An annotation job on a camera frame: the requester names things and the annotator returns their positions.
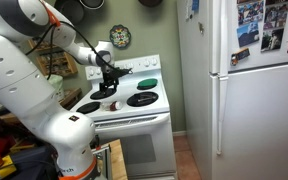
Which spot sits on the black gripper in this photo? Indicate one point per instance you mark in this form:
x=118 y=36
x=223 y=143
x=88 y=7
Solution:
x=110 y=76

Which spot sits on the colourful decorative wall plate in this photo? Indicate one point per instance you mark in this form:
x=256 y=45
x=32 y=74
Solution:
x=120 y=36

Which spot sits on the brown hanging pan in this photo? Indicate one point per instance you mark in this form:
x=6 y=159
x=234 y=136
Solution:
x=150 y=2

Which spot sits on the colourful crowd fridge photo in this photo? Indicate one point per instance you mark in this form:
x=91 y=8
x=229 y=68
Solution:
x=250 y=13

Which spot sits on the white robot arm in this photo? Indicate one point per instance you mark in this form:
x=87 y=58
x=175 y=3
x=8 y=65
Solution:
x=17 y=76

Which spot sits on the white stove knob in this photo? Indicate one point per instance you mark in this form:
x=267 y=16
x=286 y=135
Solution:
x=154 y=61
x=129 y=65
x=91 y=72
x=146 y=63
x=98 y=71

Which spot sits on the hanging pan with light rim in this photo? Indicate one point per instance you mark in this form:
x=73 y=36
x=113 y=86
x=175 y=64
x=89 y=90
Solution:
x=92 y=4

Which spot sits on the dark clip fridge magnet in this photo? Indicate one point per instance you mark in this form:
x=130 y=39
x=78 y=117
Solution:
x=240 y=56

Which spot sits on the dark blue bin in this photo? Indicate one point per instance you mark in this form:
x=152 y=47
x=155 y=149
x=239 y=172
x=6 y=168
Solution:
x=30 y=163

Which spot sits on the white paper note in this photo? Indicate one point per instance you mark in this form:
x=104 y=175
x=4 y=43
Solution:
x=188 y=10

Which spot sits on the white electric stove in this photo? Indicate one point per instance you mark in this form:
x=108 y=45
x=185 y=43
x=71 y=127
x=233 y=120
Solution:
x=144 y=146

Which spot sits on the dark portrait fridge photo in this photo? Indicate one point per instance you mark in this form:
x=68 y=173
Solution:
x=272 y=40

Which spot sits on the green round lid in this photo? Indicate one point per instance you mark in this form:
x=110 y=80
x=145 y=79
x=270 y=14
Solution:
x=147 y=83

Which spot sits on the wooden side counter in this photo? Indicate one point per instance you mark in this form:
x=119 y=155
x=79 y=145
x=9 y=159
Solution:
x=71 y=95

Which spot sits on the pale green plastic bag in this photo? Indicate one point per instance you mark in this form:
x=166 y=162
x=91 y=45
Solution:
x=55 y=83

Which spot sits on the people group fridge photo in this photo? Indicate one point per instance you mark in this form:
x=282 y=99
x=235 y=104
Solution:
x=277 y=16

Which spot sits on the large black coil burner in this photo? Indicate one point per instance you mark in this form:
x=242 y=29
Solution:
x=142 y=99
x=99 y=96

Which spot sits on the white refrigerator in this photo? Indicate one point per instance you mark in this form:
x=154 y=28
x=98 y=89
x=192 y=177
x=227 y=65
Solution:
x=260 y=116

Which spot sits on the blue fridge magnet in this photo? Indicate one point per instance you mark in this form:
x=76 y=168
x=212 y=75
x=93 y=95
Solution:
x=195 y=5

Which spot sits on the brass magnet clip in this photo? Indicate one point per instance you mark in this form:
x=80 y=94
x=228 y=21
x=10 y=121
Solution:
x=201 y=28

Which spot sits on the dark hanging frying pan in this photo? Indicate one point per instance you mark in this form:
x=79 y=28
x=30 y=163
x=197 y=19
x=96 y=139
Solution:
x=71 y=11

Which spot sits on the aluminium frame rail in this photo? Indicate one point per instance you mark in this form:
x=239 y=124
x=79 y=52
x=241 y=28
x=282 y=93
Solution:
x=105 y=160

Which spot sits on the blue sky fridge photo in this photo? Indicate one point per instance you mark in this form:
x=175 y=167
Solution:
x=248 y=34

